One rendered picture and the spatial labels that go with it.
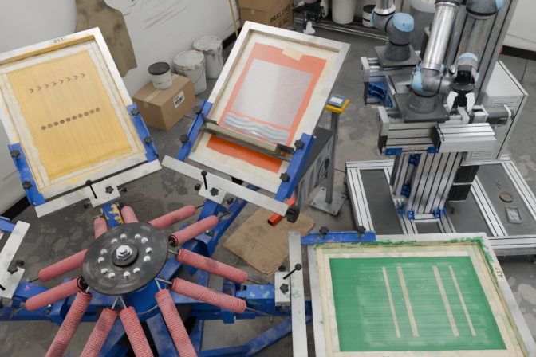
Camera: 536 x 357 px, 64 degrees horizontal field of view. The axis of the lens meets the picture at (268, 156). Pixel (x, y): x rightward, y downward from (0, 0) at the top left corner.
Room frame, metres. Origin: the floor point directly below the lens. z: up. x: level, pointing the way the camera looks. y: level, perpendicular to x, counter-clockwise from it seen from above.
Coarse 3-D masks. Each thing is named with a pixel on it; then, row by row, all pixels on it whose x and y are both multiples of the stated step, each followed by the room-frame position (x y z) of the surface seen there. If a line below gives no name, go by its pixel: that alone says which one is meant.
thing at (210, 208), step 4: (208, 200) 1.28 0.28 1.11; (208, 204) 1.27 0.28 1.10; (212, 204) 1.26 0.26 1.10; (216, 204) 1.26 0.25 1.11; (220, 204) 1.28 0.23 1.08; (204, 208) 1.26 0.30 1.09; (208, 208) 1.25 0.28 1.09; (212, 208) 1.25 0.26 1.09; (216, 208) 1.25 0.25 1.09; (204, 212) 1.24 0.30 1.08; (208, 212) 1.24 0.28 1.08; (212, 212) 1.23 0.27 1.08; (216, 212) 1.25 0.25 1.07; (200, 216) 1.23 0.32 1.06; (204, 216) 1.22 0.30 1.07; (208, 216) 1.22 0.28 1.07; (216, 216) 1.24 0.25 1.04; (200, 220) 1.21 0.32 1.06
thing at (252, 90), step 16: (256, 48) 1.99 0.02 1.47; (272, 48) 1.96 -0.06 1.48; (256, 64) 1.91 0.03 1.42; (272, 64) 1.88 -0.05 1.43; (240, 80) 1.86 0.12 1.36; (256, 80) 1.83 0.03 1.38; (272, 80) 1.80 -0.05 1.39; (240, 96) 1.78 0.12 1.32; (256, 96) 1.75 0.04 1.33; (224, 112) 1.73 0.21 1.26; (240, 112) 1.70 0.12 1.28; (256, 112) 1.67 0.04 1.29; (208, 144) 1.60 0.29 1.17; (224, 144) 1.58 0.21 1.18
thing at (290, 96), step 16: (288, 64) 1.85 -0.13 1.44; (304, 64) 1.83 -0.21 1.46; (320, 64) 1.80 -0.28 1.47; (288, 80) 1.77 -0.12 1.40; (304, 80) 1.75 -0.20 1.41; (272, 96) 1.72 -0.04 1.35; (288, 96) 1.70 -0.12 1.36; (304, 96) 1.67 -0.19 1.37; (272, 112) 1.65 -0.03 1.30; (288, 112) 1.62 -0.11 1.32; (304, 112) 1.60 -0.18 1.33; (288, 128) 1.55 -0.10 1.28; (288, 144) 1.48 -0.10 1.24; (256, 160) 1.46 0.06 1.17; (272, 160) 1.44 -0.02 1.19
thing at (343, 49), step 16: (256, 32) 2.07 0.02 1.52; (272, 32) 2.01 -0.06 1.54; (288, 32) 1.98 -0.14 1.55; (240, 48) 1.99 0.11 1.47; (336, 48) 1.81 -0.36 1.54; (336, 64) 1.74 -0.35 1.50; (224, 80) 1.85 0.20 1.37; (336, 80) 1.68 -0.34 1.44; (320, 96) 1.62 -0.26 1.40; (320, 112) 1.55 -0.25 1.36; (192, 160) 1.54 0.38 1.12; (208, 160) 1.50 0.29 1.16; (240, 176) 1.38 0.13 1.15; (272, 192) 1.29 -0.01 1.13
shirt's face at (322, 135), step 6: (318, 132) 1.89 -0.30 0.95; (324, 132) 1.89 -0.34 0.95; (330, 132) 1.89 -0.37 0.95; (318, 138) 1.84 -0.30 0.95; (324, 138) 1.84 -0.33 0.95; (318, 144) 1.79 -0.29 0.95; (312, 150) 1.75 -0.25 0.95; (318, 150) 1.74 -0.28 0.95; (312, 156) 1.69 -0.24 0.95; (306, 162) 1.65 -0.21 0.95; (306, 168) 1.60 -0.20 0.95
